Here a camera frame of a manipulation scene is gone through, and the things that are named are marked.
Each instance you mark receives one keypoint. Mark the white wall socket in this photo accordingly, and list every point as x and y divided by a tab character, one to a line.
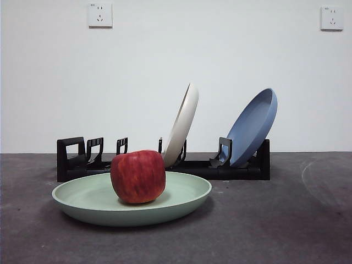
332	18
100	15

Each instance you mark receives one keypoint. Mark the black plate rack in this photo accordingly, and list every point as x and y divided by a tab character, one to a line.
239	173

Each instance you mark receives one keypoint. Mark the beige plate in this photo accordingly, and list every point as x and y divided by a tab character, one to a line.
182	129

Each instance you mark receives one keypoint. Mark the blue plate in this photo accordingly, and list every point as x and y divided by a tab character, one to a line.
250	132

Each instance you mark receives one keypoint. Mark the green plate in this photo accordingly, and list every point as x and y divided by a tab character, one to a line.
88	198

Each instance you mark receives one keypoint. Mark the red apple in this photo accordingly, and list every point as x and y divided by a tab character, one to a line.
137	176

